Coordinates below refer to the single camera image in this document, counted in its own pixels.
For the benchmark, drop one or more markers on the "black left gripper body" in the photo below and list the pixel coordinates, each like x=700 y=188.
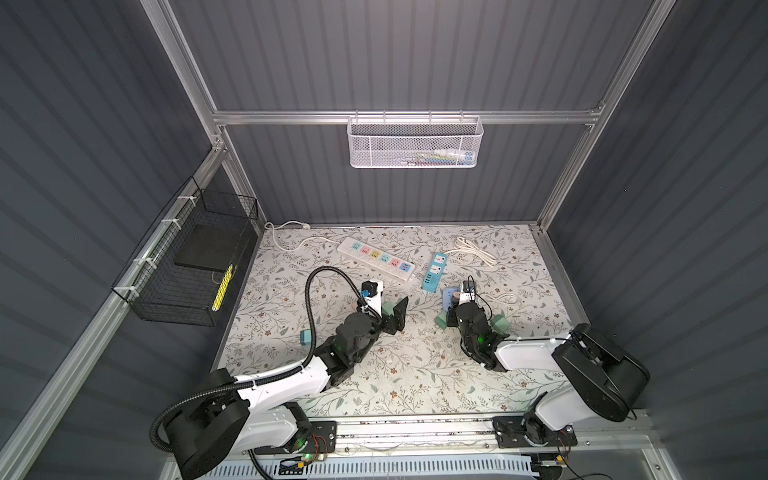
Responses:
x=372 y=333

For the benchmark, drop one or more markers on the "teal power strip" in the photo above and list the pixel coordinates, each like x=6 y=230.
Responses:
x=434 y=272

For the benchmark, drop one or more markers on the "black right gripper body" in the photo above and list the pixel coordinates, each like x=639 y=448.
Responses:
x=468 y=348

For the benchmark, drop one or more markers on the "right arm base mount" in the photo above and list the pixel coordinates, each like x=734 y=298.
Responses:
x=524 y=431

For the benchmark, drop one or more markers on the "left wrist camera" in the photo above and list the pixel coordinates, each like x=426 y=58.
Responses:
x=372 y=292

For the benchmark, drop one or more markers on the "white wire mesh basket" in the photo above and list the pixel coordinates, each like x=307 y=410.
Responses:
x=377 y=142

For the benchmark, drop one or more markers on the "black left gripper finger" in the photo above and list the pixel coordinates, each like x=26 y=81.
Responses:
x=394 y=326
x=364 y=308

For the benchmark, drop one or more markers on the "items in white basket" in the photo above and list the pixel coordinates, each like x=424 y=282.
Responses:
x=450 y=157

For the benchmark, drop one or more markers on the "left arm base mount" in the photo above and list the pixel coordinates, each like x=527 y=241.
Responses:
x=314 y=437

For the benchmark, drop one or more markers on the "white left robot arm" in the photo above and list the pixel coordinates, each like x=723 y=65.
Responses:
x=261 y=412

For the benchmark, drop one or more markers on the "black wire mesh basket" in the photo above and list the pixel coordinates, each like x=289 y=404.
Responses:
x=157 y=290

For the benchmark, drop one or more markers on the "black foam pad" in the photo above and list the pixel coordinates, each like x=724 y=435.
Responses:
x=208 y=248

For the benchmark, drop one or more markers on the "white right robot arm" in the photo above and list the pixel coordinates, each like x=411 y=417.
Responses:
x=601 y=378

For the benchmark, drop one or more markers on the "white multicolour power strip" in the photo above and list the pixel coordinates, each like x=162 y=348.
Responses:
x=377 y=259

